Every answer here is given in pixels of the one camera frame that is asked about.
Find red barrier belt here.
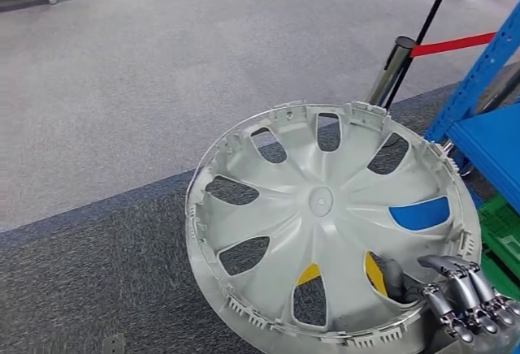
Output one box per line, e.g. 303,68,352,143
409,31,497,59

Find yellow floor tape square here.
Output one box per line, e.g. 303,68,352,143
296,250,388,297

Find blue metal shelf rack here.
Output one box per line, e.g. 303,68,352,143
388,0,520,231

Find thin black pole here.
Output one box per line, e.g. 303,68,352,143
383,0,460,111

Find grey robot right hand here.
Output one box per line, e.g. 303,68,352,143
381,254,520,354

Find green plastic crate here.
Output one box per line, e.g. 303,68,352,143
481,254,520,303
477,194,520,283

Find chrome stanchion post with base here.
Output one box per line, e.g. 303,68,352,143
363,35,417,110

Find grey plastic wheel hubcap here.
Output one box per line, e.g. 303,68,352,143
185,99,483,354

